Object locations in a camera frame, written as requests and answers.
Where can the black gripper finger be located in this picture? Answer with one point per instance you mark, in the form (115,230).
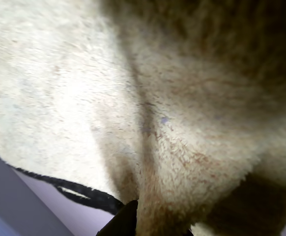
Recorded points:
(123,218)
(189,232)

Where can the yellow towel with black trim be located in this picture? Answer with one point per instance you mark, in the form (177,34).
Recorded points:
(108,86)

